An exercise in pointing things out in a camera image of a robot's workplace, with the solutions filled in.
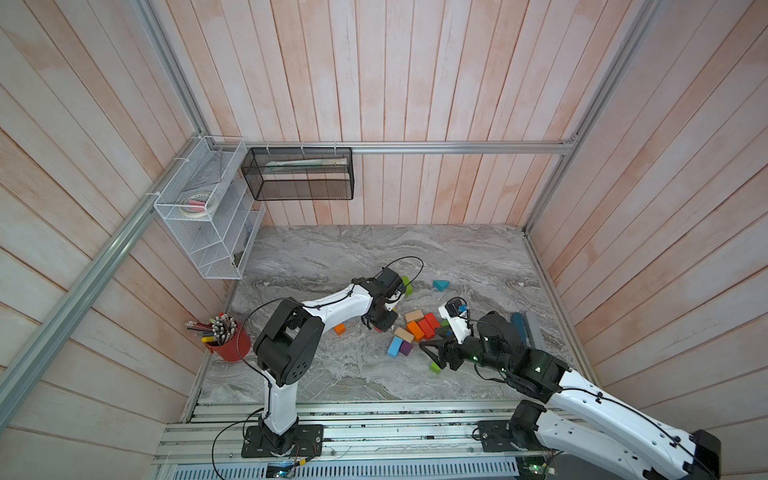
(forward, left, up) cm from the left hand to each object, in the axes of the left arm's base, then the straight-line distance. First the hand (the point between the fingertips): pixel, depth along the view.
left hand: (381, 323), depth 92 cm
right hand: (-11, -11, +15) cm, 22 cm away
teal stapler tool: (0, -44, -2) cm, 44 cm away
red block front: (-5, +1, +6) cm, 8 cm away
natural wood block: (+3, -11, 0) cm, 11 cm away
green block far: (+14, -10, -1) cm, 17 cm away
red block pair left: (-2, -14, 0) cm, 15 cm away
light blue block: (-8, -4, -1) cm, 9 cm away
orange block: (-2, +13, -1) cm, 13 cm away
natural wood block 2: (-3, -7, -1) cm, 8 cm away
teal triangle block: (+15, -21, 0) cm, 26 cm away
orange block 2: (-2, -11, 0) cm, 11 cm away
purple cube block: (-7, -7, -1) cm, 10 cm away
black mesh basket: (+48, +30, +22) cm, 61 cm away
